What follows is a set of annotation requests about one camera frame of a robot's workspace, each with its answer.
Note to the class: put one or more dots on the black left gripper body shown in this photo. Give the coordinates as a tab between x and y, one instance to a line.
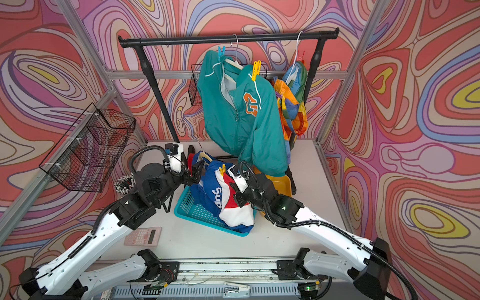
183	178

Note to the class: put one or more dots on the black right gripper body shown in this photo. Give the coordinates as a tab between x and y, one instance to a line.
248	196

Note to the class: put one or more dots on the blue white red jacket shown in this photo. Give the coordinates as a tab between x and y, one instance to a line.
217	195

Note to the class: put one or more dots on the wooden hanger gold hook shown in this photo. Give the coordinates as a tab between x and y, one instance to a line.
202	153

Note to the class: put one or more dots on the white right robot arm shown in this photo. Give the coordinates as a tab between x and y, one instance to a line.
366	264

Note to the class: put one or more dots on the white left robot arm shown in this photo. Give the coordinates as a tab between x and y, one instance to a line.
156	173

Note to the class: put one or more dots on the silver hook hanger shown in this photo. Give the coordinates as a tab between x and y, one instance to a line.
235	48

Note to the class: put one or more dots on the yellow plastic tray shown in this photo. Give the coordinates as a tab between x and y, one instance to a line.
281	185

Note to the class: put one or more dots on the teal plastic basket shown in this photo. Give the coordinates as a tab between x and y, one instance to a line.
189	209

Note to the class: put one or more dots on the teal green jacket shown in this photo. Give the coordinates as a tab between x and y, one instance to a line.
241	113

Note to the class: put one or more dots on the cup of pencils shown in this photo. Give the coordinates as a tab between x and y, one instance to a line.
125	184

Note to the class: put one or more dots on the pink calculator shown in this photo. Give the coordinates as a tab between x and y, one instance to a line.
144	237

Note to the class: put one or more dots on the multicolour patchwork jacket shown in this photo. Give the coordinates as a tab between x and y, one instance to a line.
290	92

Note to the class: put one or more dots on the blue clothespin on teal jacket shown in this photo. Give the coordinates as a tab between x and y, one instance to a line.
221	52

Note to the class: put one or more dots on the black clothes rack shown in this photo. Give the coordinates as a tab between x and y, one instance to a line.
138	44

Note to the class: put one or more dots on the small black wire basket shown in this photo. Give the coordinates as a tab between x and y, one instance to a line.
194	94

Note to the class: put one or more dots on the white wire hanger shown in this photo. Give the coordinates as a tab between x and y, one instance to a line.
296	48

